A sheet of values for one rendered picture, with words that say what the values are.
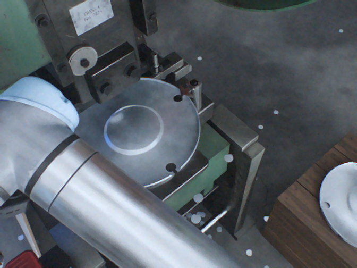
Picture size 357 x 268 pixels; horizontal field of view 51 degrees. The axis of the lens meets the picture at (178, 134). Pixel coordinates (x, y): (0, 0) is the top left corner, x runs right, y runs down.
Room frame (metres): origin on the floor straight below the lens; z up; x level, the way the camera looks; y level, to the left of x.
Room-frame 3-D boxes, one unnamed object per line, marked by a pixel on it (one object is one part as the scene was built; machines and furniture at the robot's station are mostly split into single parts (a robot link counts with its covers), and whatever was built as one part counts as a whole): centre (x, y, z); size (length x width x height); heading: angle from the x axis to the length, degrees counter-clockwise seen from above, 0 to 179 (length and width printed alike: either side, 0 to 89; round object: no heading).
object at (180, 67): (0.67, 0.03, 0.76); 0.17 x 0.06 x 0.10; 126
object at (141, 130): (0.46, 0.10, 0.78); 0.29 x 0.29 x 0.01
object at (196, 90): (0.57, -0.05, 0.75); 0.03 x 0.03 x 0.10; 36
